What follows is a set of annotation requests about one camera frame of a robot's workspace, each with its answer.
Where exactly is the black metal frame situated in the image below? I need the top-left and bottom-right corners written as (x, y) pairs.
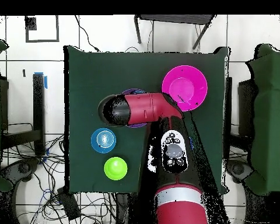
top-left (0, 72), bottom-right (47, 157)
top-left (223, 76), bottom-right (256, 152)

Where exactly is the translucent blue straight-sided bowl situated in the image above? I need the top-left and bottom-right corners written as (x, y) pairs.
top-left (90, 127), bottom-right (117, 154)

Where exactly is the grey chair base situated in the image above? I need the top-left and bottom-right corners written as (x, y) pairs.
top-left (226, 159), bottom-right (255, 184)
top-left (1, 157), bottom-right (40, 183)

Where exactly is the black power adapter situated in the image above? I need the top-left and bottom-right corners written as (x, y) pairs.
top-left (56, 186), bottom-right (82, 221)

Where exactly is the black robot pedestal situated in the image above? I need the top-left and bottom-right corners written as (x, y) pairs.
top-left (115, 193), bottom-right (155, 224)

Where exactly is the dark green tablecloth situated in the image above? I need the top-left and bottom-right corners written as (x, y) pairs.
top-left (64, 45), bottom-right (230, 194)

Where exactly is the large pink bowl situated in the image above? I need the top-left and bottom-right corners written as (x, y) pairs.
top-left (161, 65), bottom-right (208, 112)

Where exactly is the black floor cable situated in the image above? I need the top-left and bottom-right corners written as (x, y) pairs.
top-left (73, 15), bottom-right (102, 53)

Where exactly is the green ribbed bowl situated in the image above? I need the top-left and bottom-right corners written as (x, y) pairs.
top-left (103, 156), bottom-right (128, 181)

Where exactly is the large purple bowl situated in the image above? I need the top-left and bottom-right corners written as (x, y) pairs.
top-left (121, 87), bottom-right (148, 128)

